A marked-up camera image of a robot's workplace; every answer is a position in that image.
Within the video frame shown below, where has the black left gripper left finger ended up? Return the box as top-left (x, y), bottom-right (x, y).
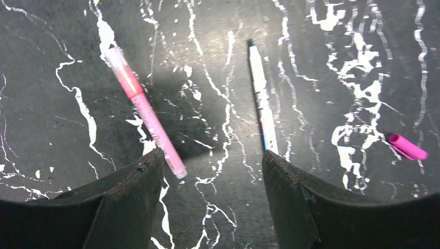
top-left (1, 149), bottom-right (166, 248)

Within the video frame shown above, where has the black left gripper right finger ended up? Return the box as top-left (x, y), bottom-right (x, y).
top-left (262, 150), bottom-right (439, 248)

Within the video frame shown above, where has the white green thin pen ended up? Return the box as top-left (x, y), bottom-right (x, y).
top-left (247, 39), bottom-right (279, 154)

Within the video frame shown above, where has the magenta pen cap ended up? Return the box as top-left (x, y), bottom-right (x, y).
top-left (388, 133), bottom-right (428, 160)

